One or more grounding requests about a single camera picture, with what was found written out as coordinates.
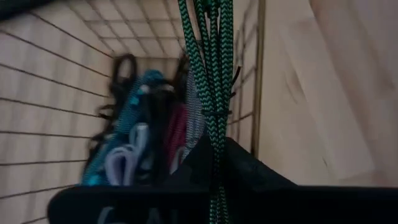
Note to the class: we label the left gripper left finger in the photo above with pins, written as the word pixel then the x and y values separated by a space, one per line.
pixel 140 202

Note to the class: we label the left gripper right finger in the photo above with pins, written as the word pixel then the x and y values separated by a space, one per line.
pixel 295 205

